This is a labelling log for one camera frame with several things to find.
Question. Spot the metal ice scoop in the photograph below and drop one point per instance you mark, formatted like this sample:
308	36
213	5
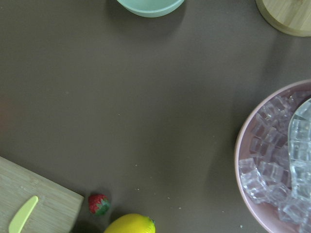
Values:
300	124

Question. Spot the wooden cup tree stand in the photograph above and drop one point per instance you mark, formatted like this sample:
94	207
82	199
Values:
292	17

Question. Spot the yellow plastic knife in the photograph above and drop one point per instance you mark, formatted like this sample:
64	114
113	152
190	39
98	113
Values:
21	216

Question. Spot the yellow lemon lower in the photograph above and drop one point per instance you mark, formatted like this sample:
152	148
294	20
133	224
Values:
132	223

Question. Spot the pink bowl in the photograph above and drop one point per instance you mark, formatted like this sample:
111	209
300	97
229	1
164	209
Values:
264	213

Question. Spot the green bowl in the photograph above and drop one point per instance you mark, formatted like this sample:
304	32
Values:
150	8

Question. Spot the wooden cutting board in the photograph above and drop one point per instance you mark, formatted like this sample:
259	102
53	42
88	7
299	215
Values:
56	210

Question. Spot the red strawberry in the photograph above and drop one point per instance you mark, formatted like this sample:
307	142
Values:
98	204

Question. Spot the pile of clear ice cubes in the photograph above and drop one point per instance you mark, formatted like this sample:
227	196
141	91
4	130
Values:
276	172

